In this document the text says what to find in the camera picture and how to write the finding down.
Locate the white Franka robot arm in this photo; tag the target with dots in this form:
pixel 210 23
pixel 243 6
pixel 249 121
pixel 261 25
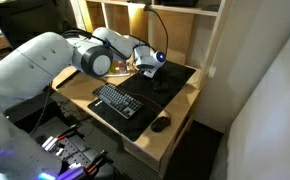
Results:
pixel 35 66

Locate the black desk mat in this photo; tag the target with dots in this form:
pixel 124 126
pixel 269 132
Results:
pixel 145 96

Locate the black gooseneck desk lamp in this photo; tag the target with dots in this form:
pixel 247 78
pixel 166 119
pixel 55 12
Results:
pixel 161 86

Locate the grey mechanical keyboard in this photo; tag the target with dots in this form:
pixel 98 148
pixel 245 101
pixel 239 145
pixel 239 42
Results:
pixel 118 100

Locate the pink drink can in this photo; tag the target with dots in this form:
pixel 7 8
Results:
pixel 121 66

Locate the black computer mouse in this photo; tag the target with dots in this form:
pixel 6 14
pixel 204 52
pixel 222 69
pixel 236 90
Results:
pixel 160 124

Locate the light wooden shelf unit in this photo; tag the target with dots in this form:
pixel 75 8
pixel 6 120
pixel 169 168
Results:
pixel 181 30

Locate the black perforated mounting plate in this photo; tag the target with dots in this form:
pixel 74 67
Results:
pixel 68 146

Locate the black curved computer monitor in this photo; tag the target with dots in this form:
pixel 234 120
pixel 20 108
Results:
pixel 25 20

